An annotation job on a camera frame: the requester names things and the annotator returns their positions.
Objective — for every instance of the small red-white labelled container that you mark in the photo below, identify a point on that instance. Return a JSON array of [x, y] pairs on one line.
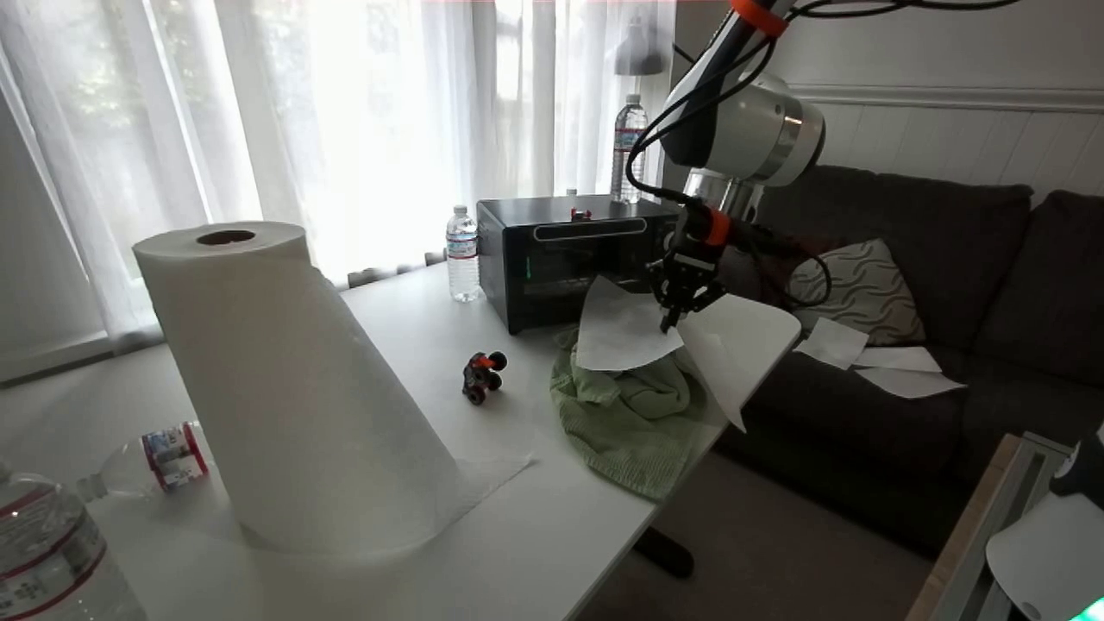
[[174, 457]]

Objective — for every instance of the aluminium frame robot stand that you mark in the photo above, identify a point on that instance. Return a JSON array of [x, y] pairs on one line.
[[977, 540]]

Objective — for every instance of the green cloth towel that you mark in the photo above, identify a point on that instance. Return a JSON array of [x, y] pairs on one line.
[[632, 437]]

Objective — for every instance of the red and black toy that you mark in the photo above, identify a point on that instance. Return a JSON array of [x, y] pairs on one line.
[[481, 377]]

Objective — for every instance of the small white paper sheet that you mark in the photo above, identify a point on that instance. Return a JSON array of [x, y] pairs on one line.
[[833, 342]]

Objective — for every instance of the white sheer curtain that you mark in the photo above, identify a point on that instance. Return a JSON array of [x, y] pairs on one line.
[[347, 138]]

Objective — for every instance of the white paper towel roll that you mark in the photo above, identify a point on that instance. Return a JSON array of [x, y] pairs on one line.
[[286, 403]]

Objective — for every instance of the beige patterned pillow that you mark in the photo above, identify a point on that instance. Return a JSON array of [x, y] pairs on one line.
[[865, 294]]

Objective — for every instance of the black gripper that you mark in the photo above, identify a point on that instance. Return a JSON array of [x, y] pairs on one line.
[[691, 265]]

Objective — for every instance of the dark grey couch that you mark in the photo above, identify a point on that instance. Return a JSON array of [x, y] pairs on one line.
[[898, 451]]

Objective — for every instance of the large white paper sheet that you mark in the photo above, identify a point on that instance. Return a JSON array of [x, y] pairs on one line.
[[915, 374]]

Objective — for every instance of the white paper towel sheet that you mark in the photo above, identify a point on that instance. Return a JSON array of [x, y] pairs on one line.
[[737, 346]]

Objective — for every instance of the small clear water bottle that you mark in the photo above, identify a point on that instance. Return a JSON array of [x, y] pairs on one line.
[[461, 261]]

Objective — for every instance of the dark red cushion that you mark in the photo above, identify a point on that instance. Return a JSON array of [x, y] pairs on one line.
[[762, 272]]

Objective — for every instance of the black toaster oven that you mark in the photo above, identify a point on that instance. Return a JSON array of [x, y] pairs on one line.
[[527, 268]]

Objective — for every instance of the red-labelled water bottle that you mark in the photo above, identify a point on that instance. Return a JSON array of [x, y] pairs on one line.
[[57, 564]]

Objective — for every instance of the black floor lamp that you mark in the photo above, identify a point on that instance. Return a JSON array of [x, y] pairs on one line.
[[638, 53]]

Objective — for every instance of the tall clear water bottle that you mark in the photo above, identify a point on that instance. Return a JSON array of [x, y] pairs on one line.
[[624, 138]]

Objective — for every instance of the black table leg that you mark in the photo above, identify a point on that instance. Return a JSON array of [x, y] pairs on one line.
[[663, 553]]

